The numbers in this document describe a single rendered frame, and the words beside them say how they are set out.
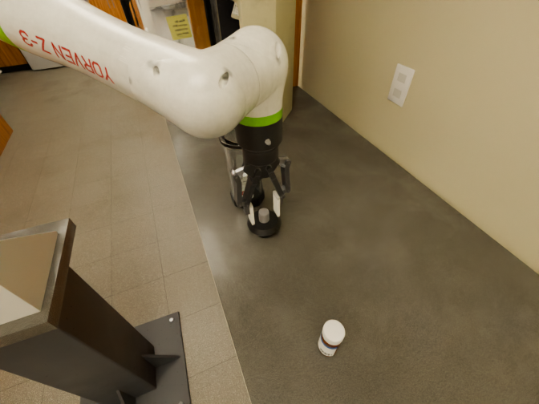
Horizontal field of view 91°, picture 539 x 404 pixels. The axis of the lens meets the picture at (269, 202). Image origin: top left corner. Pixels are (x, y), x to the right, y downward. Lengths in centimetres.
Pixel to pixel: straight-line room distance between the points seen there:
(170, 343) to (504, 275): 143
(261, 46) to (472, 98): 60
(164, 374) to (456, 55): 168
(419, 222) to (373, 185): 18
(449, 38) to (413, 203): 44
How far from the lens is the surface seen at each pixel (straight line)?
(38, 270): 83
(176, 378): 160
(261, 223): 70
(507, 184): 87
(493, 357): 72
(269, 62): 43
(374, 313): 65
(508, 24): 84
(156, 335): 170
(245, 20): 96
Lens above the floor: 151
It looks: 45 degrees down
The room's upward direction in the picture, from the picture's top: 2 degrees counter-clockwise
